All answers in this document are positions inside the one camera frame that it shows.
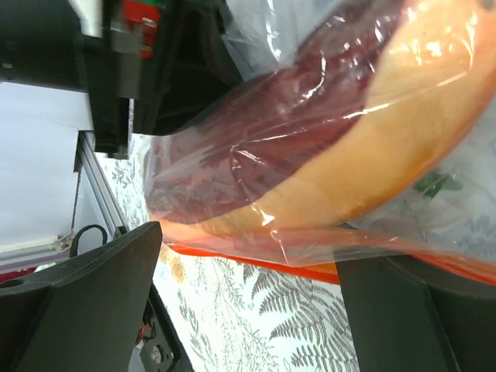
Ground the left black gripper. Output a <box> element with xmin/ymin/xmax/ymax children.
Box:
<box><xmin>1</xmin><ymin>1</ymin><xmax>241</xmax><ymax>158</ymax></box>

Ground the aluminium frame rail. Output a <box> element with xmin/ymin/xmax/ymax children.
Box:
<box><xmin>1</xmin><ymin>132</ymin><xmax>129</xmax><ymax>274</ymax></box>

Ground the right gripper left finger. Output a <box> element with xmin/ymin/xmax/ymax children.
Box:
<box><xmin>1</xmin><ymin>222</ymin><xmax>162</xmax><ymax>371</ymax></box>

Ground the fake orange red fruit slice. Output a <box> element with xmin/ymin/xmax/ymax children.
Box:
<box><xmin>143</xmin><ymin>0</ymin><xmax>496</xmax><ymax>237</ymax></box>

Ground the floral table mat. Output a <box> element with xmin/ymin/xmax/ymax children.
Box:
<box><xmin>110</xmin><ymin>133</ymin><xmax>496</xmax><ymax>372</ymax></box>

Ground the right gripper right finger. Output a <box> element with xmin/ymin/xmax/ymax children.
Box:
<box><xmin>337</xmin><ymin>256</ymin><xmax>495</xmax><ymax>371</ymax></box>

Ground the clear zip top bag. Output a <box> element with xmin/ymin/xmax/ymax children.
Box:
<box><xmin>141</xmin><ymin>0</ymin><xmax>496</xmax><ymax>286</ymax></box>

